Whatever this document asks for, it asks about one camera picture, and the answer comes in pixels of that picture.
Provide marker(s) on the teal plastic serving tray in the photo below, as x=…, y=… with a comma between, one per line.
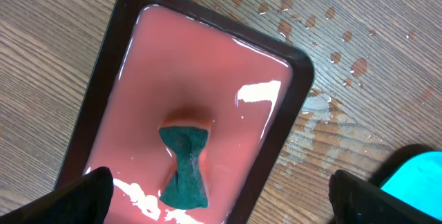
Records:
x=417, y=182

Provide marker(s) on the black-handled scrub brush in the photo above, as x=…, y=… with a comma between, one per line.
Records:
x=186, y=138

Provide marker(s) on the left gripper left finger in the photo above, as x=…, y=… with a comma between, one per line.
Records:
x=85, y=200

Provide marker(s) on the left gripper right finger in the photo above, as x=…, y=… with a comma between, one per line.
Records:
x=355, y=201

